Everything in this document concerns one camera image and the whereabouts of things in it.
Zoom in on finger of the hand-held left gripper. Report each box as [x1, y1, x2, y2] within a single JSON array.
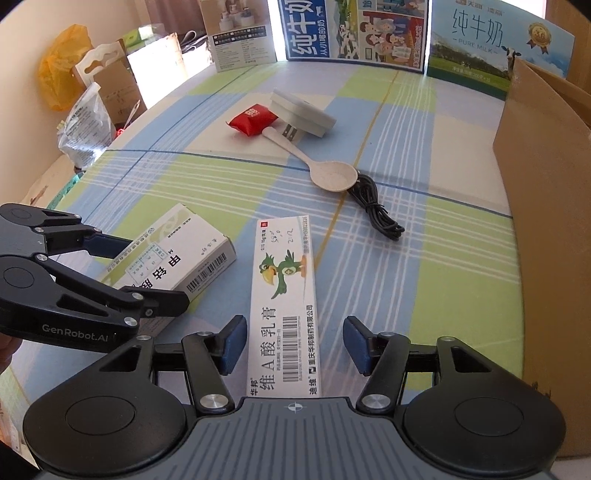
[[39, 255, 191, 331], [39, 209, 136, 260]]

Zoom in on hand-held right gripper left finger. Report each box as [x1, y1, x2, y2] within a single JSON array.
[[98, 315, 249, 415]]

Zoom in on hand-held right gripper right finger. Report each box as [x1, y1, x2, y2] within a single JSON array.
[[343, 315, 493, 415]]

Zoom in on white medicine box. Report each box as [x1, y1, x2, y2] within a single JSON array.
[[99, 203, 238, 308]]

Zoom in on long white ointment box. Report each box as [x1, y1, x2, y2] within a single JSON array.
[[247, 215, 320, 400]]

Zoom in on red candy packet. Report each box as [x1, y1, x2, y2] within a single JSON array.
[[226, 104, 278, 138]]

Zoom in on brown cardboard box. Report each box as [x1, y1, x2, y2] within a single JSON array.
[[492, 58, 591, 463]]

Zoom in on white square night light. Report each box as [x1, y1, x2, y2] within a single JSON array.
[[269, 88, 337, 142]]

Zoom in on desktop with checked tablecloth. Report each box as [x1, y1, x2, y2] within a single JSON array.
[[0, 60, 527, 444]]

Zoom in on white printed plastic bag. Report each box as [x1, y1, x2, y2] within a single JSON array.
[[58, 83, 116, 169]]

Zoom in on brown storage carton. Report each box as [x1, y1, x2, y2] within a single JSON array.
[[95, 65, 149, 128]]

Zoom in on beige spoon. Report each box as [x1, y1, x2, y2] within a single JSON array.
[[262, 127, 359, 193]]

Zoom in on white paper bag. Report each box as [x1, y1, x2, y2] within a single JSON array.
[[127, 44, 188, 110]]

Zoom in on yellow plastic bag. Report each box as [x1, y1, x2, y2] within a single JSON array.
[[38, 25, 91, 112]]

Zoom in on green tissue packs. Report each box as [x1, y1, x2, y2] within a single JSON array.
[[122, 28, 153, 47]]

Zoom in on pink curtain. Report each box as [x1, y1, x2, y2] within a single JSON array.
[[148, 0, 205, 38]]

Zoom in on white product box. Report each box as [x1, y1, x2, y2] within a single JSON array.
[[198, 0, 278, 73]]

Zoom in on pale blue milk carton box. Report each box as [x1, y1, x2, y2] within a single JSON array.
[[426, 0, 576, 100]]

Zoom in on black cable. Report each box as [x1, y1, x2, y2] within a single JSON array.
[[344, 171, 406, 241]]

